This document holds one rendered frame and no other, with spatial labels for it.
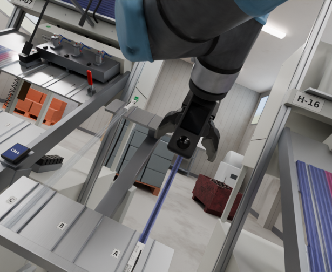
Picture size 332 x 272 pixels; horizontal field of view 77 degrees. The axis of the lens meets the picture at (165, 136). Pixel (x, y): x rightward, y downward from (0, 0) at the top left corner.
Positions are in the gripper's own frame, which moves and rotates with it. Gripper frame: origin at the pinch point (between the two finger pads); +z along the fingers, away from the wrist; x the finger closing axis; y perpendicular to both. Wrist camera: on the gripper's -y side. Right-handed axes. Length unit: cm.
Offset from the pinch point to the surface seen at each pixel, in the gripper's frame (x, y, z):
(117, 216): 8.7, -16.5, 14.3
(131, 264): 0.2, -25.7, -1.2
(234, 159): -142, 369, 455
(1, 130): 52, -10, 13
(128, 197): 8.1, -12.0, 10.9
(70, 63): 59, 31, 16
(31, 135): 43.8, -6.7, 13.6
